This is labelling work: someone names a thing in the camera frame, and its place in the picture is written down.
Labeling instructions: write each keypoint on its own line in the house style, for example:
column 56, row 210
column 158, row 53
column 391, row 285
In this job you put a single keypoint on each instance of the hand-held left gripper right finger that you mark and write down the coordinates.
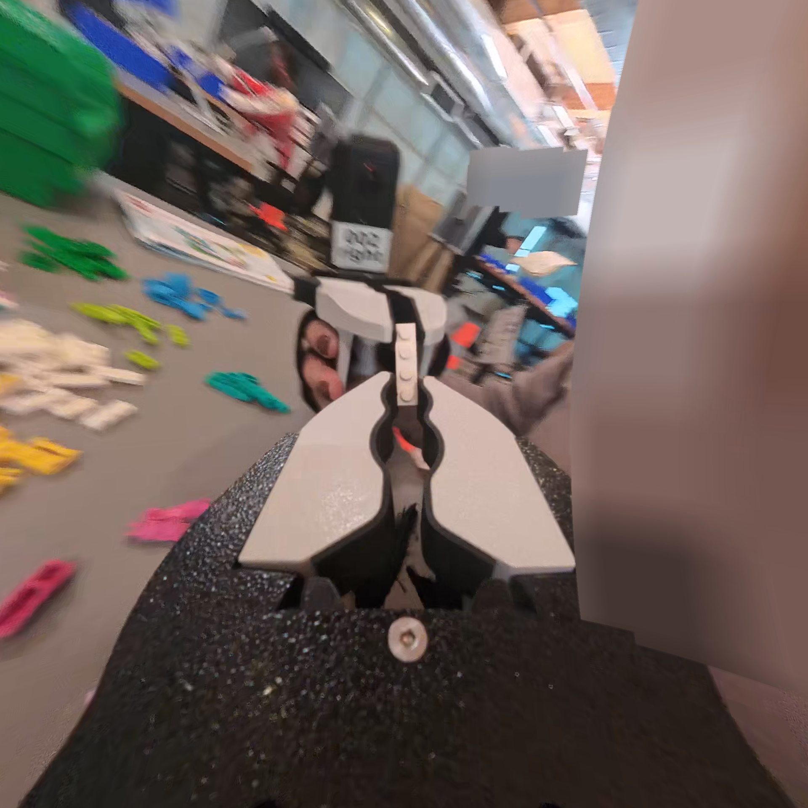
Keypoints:
column 498, row 492

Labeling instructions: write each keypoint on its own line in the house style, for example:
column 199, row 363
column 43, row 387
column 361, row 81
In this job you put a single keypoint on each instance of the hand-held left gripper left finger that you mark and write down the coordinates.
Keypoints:
column 315, row 492

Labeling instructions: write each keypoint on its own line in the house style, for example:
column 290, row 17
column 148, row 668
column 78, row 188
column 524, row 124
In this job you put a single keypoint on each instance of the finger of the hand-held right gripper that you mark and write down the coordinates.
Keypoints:
column 353, row 306
column 432, row 328

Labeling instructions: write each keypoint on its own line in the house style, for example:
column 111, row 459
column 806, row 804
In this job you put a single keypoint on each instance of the white four stud lego plate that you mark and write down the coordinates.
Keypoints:
column 406, row 366

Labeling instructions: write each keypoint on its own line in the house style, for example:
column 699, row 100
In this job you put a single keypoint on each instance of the pile of pink lego pieces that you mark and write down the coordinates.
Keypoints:
column 164, row 521

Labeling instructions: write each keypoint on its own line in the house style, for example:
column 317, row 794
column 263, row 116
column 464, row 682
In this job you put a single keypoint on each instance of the lego instruction booklet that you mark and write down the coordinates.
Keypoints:
column 195, row 243

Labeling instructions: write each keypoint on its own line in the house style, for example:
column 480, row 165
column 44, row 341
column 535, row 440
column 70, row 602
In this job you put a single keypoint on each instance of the pile of blue lego pieces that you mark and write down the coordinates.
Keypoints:
column 177, row 293

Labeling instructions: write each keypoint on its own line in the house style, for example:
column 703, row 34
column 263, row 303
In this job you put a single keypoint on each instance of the pile of lime lego pieces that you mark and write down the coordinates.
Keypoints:
column 132, row 319

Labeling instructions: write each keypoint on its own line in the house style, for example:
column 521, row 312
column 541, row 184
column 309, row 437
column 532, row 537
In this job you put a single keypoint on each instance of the pile of yellow lego pieces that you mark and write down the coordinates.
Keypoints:
column 31, row 454

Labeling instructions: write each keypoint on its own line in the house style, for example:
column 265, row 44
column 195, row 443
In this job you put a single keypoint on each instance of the pile of green lego pieces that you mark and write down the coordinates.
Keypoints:
column 69, row 252

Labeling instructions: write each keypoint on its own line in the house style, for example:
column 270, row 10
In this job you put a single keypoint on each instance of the pile of white lego pieces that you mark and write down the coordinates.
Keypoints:
column 50, row 366

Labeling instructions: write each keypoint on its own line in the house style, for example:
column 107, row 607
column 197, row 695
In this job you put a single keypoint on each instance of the magenta lego slope brick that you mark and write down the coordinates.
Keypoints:
column 35, row 596

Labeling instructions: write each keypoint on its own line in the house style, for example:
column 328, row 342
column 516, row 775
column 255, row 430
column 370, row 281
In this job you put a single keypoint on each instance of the person's right hand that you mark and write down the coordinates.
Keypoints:
column 325, row 372

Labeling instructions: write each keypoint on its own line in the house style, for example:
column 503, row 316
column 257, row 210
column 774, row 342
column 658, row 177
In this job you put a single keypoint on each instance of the orange fabric item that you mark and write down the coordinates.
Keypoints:
column 404, row 442

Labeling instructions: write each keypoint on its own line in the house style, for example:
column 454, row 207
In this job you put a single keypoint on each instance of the group of teal green plates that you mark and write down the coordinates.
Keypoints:
column 246, row 388

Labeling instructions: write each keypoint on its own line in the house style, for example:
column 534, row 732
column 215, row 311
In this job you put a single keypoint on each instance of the red object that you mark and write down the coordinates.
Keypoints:
column 265, row 107

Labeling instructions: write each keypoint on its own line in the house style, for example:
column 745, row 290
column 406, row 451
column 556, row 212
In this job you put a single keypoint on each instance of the wooden edged table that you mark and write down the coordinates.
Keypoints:
column 183, row 123

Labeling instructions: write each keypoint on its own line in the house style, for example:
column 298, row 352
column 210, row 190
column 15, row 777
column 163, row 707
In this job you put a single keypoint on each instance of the blue storage bin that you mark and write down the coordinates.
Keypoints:
column 120, row 44

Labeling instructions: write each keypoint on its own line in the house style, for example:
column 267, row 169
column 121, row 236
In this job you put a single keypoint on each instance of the stack of green plastic bins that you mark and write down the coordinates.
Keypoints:
column 44, row 107

